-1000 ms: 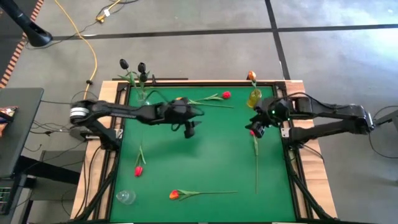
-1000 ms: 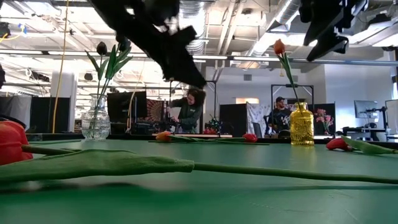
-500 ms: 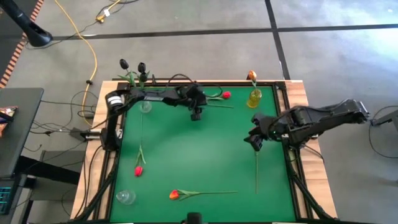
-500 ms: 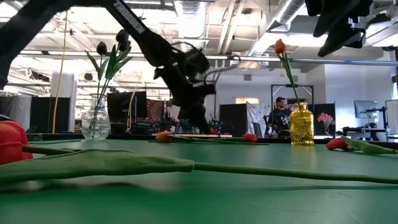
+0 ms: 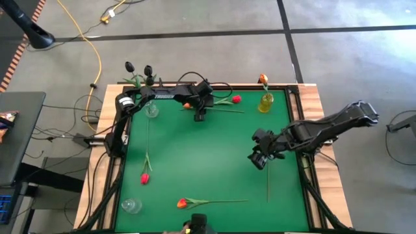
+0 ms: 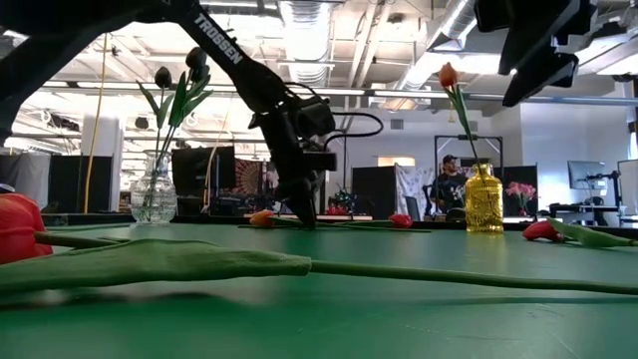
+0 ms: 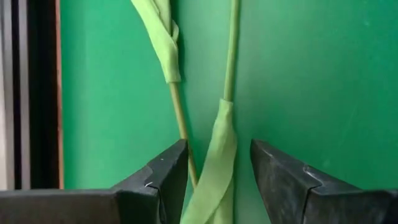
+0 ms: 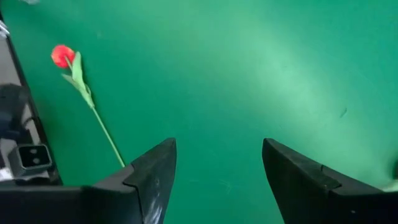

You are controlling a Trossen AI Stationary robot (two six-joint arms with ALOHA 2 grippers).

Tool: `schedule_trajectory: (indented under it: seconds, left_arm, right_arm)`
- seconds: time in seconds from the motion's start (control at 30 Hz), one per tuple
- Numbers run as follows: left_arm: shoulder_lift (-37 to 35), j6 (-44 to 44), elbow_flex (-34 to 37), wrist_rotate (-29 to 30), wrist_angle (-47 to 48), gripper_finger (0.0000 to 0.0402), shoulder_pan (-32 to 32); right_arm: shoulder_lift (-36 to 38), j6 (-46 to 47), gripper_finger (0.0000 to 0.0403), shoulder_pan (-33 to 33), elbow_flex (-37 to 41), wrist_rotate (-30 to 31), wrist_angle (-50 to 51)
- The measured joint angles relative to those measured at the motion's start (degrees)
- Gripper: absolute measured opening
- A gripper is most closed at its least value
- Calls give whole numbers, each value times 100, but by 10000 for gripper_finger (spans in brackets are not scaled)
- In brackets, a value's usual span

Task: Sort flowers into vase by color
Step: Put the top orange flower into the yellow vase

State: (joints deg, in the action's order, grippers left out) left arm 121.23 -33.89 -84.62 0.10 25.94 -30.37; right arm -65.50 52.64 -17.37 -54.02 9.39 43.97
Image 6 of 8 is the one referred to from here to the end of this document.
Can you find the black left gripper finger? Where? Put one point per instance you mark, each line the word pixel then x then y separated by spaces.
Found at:
pixel 306 199
pixel 289 197

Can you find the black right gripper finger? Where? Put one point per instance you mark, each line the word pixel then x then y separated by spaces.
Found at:
pixel 528 25
pixel 548 70

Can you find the red artificial tulip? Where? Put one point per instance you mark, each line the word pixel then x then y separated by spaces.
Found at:
pixel 149 264
pixel 401 220
pixel 543 231

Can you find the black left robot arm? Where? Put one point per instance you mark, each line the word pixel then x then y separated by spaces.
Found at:
pixel 219 45

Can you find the ribbed clear glass vase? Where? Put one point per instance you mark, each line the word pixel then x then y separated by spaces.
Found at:
pixel 153 199

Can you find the yellow glass vase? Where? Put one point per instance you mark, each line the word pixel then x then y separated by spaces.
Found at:
pixel 483 204

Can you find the black partition panel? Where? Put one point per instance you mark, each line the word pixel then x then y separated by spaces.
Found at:
pixel 518 174
pixel 70 184
pixel 374 192

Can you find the white patterned cloth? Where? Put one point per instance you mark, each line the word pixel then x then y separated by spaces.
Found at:
pixel 411 189

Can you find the computer monitor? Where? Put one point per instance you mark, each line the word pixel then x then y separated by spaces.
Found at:
pixel 585 174
pixel 630 187

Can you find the overhead light bar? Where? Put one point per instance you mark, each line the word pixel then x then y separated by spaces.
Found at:
pixel 399 93

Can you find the green table mat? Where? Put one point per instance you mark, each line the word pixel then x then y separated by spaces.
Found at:
pixel 349 329

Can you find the black office desk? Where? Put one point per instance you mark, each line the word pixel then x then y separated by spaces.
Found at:
pixel 588 207

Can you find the person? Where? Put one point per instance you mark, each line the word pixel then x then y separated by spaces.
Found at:
pixel 448 184

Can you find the grey curtain panel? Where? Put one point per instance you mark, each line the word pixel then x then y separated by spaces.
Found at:
pixel 25 174

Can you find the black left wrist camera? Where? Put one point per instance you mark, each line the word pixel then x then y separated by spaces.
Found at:
pixel 319 117

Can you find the patterned wall tapestry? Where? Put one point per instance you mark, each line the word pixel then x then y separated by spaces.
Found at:
pixel 249 177

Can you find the silver ceiling ventilation duct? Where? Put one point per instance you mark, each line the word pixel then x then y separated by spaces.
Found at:
pixel 448 30
pixel 305 40

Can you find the black rig frame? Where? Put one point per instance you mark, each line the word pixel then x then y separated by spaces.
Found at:
pixel 491 136

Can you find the black aluminium table frame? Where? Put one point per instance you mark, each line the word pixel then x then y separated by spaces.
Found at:
pixel 104 218

